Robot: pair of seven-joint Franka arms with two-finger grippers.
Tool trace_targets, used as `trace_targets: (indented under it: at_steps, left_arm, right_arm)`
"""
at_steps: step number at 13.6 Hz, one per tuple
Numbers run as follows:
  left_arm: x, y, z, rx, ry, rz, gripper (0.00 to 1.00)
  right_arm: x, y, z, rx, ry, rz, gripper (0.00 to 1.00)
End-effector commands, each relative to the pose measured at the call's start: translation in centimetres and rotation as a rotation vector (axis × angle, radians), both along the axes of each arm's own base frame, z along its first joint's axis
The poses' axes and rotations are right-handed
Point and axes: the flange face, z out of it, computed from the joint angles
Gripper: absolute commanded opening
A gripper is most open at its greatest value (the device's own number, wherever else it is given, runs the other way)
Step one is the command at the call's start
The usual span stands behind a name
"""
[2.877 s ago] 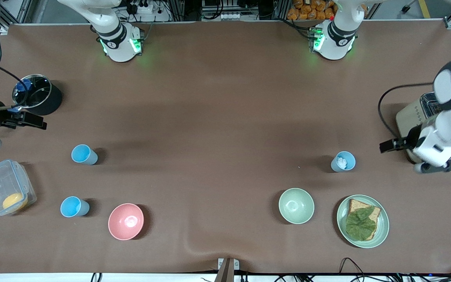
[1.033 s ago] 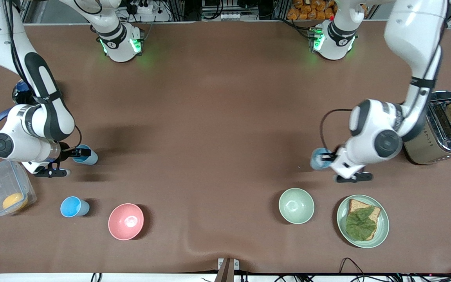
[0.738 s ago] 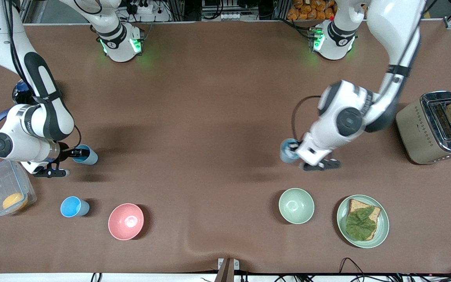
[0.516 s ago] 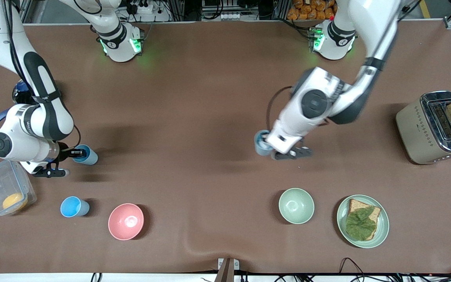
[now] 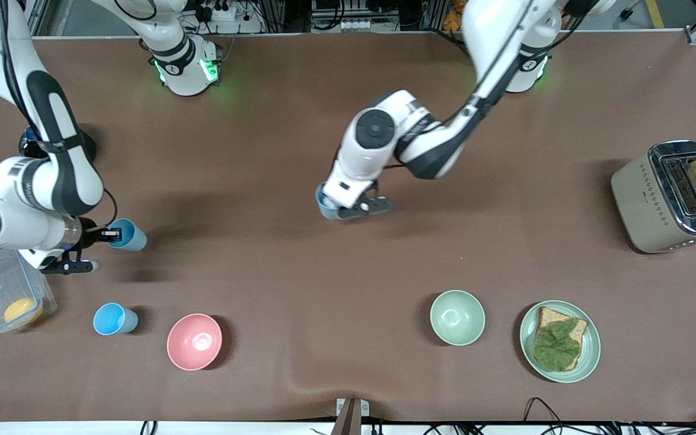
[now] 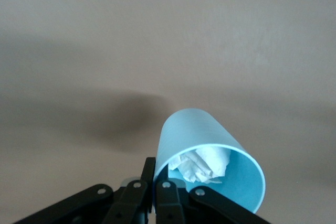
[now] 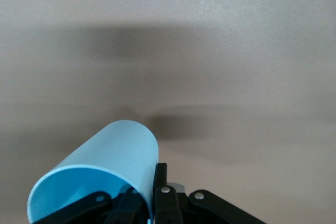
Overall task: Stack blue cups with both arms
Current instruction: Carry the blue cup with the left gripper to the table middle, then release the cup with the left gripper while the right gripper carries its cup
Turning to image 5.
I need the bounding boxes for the blue plastic cup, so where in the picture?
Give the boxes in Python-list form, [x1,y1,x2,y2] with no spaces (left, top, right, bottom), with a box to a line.
[108,219,148,253]
[93,303,139,336]
[315,183,344,222]

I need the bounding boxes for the yellow round fruit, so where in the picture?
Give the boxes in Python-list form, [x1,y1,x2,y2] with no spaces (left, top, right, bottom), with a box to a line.
[4,297,44,327]

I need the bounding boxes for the pink bowl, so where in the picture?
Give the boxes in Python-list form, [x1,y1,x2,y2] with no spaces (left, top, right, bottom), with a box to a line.
[167,314,223,371]

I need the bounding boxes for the light green bowl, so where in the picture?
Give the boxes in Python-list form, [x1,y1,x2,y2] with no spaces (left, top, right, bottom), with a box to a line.
[430,290,486,346]

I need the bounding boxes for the green lettuce leaf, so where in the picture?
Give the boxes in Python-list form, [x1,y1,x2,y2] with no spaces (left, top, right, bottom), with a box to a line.
[533,319,582,369]

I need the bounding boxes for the beige chrome toaster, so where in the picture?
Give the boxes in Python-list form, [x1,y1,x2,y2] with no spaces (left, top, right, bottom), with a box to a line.
[611,140,696,254]

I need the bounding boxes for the light green plate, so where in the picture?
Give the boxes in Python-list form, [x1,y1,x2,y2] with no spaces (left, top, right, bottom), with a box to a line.
[519,300,601,384]

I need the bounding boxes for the black cable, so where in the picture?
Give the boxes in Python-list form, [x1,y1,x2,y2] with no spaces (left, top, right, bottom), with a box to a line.
[460,0,572,118]

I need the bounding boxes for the grey camera stand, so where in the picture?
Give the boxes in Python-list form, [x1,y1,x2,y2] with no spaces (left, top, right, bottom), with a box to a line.
[331,398,370,435]

